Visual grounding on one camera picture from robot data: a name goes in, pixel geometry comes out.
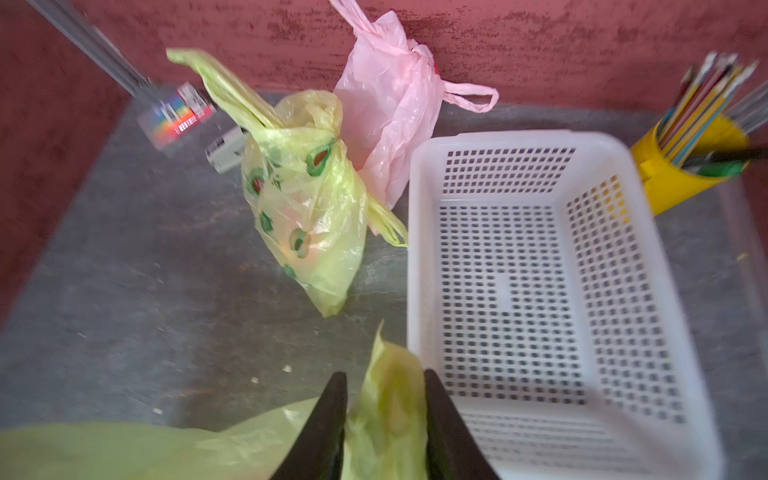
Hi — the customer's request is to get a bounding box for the pink plastic bag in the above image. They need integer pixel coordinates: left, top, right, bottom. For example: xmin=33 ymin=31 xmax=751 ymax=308
xmin=330 ymin=1 xmax=499 ymax=208

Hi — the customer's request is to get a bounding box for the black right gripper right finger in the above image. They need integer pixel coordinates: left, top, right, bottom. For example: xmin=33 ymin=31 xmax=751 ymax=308
xmin=424 ymin=369 xmax=499 ymax=480

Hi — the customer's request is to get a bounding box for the green avocado plastic bag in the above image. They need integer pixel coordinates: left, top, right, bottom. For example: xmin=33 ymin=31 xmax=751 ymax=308
xmin=166 ymin=48 xmax=408 ymax=317

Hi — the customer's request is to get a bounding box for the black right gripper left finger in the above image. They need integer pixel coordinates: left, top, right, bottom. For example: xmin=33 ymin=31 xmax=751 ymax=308
xmin=271 ymin=372 xmax=348 ymax=480

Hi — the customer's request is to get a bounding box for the yellow pencil cup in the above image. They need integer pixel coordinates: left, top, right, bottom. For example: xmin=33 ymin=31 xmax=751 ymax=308
xmin=631 ymin=117 xmax=749 ymax=215

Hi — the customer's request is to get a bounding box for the colorful marker pack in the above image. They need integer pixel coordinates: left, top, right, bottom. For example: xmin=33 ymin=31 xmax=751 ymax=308
xmin=137 ymin=82 xmax=216 ymax=151

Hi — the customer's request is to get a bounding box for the white black stapler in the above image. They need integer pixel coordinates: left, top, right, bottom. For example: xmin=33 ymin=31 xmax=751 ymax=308
xmin=205 ymin=126 xmax=247 ymax=174

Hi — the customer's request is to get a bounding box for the white plastic basket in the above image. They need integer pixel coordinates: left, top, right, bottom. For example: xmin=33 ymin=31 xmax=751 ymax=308
xmin=407 ymin=130 xmax=725 ymax=479

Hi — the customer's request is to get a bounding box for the left aluminium corner post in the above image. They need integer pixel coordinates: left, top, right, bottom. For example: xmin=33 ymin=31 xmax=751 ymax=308
xmin=27 ymin=0 xmax=157 ymax=102

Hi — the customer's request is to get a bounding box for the colored pencils bundle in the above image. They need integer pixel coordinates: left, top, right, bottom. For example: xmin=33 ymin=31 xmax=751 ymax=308
xmin=655 ymin=51 xmax=767 ymax=168

